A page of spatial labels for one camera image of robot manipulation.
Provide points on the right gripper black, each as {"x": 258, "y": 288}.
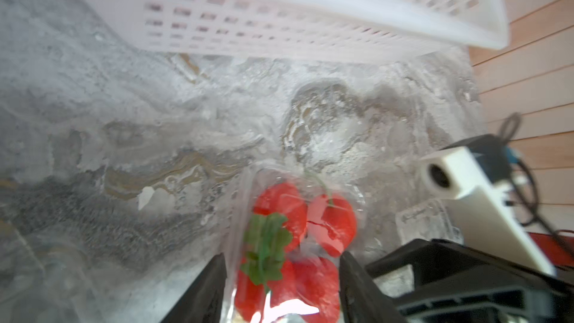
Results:
{"x": 454, "y": 283}

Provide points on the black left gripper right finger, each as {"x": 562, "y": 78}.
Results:
{"x": 361, "y": 300}

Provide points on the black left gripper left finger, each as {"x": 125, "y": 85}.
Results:
{"x": 202, "y": 302}

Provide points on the red strawberry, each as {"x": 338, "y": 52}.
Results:
{"x": 250, "y": 290}

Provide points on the packed strawberry with long stem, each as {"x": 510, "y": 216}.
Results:
{"x": 284, "y": 198}

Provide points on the clear plastic clamshell container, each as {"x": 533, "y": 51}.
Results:
{"x": 288, "y": 232}

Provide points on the white perforated plastic basket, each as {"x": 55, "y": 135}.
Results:
{"x": 358, "y": 31}

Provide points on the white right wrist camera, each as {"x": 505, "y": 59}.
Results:
{"x": 478, "y": 208}

